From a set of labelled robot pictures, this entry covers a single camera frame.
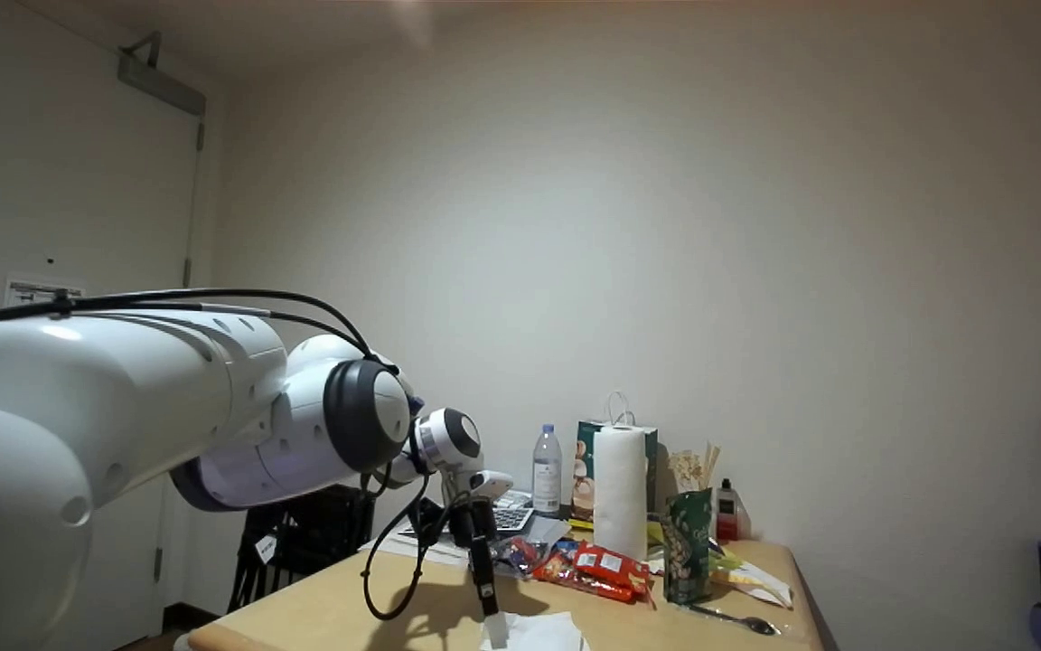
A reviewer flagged red snack packet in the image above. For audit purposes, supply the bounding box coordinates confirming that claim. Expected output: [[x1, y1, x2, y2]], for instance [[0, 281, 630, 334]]
[[533, 534, 658, 608]]

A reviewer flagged clear plastic water bottle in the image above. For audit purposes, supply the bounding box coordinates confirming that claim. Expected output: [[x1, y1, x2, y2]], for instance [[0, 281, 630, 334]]
[[528, 425, 563, 519]]

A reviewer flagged metal spoon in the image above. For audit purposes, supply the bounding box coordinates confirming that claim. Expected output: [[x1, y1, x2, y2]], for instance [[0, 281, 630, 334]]
[[691, 598, 785, 642]]

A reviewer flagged white plastic wrapper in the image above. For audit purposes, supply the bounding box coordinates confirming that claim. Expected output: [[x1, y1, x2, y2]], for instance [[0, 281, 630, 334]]
[[723, 557, 800, 611]]

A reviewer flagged wooden sticks bundle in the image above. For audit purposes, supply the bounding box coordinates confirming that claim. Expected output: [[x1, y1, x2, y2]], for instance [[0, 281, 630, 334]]
[[665, 440, 727, 497]]

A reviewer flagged grey door closer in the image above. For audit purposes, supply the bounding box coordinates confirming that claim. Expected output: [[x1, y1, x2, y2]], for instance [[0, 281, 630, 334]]
[[117, 32, 211, 120]]

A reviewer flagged white napkin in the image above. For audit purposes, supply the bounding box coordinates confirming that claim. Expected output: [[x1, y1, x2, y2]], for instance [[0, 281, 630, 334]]
[[479, 608, 592, 651]]

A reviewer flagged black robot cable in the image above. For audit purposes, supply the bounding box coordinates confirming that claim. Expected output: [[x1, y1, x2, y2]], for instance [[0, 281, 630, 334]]
[[0, 281, 446, 627]]

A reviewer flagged white paper towel roll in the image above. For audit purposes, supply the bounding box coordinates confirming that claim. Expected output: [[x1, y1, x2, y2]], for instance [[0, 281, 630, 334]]
[[591, 425, 658, 564]]

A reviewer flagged dark crumpled wrapper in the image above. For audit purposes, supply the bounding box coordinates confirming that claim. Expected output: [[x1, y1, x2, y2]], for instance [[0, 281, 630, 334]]
[[496, 534, 543, 578]]

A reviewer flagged white door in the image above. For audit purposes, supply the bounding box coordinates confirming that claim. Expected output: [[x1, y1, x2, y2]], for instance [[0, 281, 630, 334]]
[[0, 46, 206, 651]]

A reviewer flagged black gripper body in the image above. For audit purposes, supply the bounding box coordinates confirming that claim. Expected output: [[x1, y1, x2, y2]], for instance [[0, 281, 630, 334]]
[[446, 498, 503, 581]]

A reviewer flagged black white keyboard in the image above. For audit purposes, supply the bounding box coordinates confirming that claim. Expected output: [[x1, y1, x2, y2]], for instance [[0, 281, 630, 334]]
[[493, 490, 538, 538]]

